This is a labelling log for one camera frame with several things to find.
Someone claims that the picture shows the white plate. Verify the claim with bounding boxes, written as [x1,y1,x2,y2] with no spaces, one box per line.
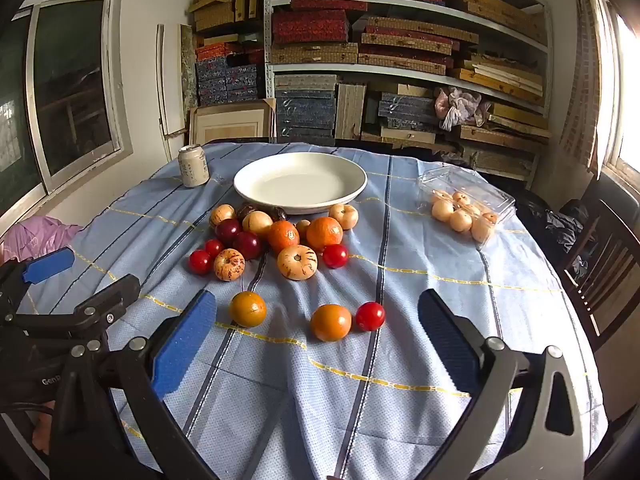
[233,152,368,215]

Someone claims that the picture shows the large tan speckled fruit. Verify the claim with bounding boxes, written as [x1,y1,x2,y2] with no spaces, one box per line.
[277,244,319,281]

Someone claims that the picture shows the beige patterned curtain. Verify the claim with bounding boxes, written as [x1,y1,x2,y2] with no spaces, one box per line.
[557,0,608,181]

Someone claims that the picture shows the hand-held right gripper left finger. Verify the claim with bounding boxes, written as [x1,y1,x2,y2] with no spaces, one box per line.
[47,289,218,480]

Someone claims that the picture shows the stack of yellow wooden boxes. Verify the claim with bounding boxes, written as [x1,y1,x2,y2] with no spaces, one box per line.
[189,0,262,36]

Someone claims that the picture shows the stack of blue patterned boxes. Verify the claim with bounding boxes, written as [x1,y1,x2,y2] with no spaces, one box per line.
[195,42,265,107]

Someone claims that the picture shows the cardboard box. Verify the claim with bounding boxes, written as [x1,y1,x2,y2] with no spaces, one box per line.
[189,99,277,146]

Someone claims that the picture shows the clear plastic clamshell container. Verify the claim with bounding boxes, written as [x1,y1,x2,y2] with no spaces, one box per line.
[416,167,517,248]

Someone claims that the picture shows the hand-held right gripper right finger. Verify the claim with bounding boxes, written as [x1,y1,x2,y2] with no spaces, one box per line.
[417,288,586,480]

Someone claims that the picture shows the stack of light wooden cases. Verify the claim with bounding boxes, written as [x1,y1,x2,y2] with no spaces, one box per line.
[445,0,551,171]

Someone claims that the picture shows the dark wooden chair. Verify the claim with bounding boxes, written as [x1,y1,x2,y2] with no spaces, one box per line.
[557,200,640,341]

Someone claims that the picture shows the cluster of pale round fruits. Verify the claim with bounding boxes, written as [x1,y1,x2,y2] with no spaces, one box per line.
[431,189,500,244]

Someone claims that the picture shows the dark red plum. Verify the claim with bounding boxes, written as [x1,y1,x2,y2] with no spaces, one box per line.
[232,231,265,261]
[215,218,242,246]

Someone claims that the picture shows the black clothing pile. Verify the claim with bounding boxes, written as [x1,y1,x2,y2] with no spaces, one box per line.
[515,192,591,266]

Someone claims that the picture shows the pale peach round fruit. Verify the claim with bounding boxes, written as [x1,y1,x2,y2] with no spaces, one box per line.
[328,203,360,231]

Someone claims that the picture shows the pink plastic bag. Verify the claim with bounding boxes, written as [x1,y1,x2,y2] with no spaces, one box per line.
[0,216,83,263]

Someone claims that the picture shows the stack of grey-blue boxes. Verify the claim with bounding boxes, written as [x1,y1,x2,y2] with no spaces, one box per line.
[274,75,338,143]

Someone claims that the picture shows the marbled leaning board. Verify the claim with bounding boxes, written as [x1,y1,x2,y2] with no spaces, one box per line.
[180,24,200,111]

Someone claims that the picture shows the yellow-orange round fruit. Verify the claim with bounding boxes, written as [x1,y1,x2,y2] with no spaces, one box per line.
[229,291,268,328]

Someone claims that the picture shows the person's left hand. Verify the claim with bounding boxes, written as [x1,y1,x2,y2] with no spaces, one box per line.
[31,400,56,456]

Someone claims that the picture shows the white drink can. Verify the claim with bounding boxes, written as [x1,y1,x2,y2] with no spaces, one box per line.
[178,144,210,188]

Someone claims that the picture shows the red patterned box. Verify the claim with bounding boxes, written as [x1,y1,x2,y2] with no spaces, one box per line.
[272,9,350,45]

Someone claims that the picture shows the large tan round fruit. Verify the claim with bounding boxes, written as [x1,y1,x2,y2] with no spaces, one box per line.
[242,210,274,239]

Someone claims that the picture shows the orange tangerine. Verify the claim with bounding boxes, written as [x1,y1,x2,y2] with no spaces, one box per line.
[306,216,344,253]
[267,220,301,256]

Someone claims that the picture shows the stack of dark blue cases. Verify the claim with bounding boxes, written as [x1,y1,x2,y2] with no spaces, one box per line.
[377,91,437,133]

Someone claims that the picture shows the bright wooden framed window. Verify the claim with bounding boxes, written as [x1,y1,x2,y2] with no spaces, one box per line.
[595,0,640,186]

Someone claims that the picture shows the orange smooth round fruit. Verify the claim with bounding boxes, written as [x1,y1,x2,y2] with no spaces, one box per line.
[310,304,353,343]

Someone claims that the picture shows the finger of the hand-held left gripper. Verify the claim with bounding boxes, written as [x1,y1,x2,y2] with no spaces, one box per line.
[11,274,142,347]
[0,247,76,322]

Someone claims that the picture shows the pale pink crumpled bag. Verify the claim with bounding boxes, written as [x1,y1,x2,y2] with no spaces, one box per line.
[434,86,493,131]

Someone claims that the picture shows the white metal shelf unit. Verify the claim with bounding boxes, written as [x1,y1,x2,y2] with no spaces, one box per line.
[262,0,556,191]

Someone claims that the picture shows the white leaning strip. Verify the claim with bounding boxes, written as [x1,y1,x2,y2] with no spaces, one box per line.
[156,23,173,136]

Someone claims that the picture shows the grey framed window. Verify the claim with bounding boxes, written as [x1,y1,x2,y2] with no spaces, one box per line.
[0,0,136,221]

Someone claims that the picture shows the beige upright boxes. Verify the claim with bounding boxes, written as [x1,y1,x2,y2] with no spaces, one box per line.
[335,82,368,141]

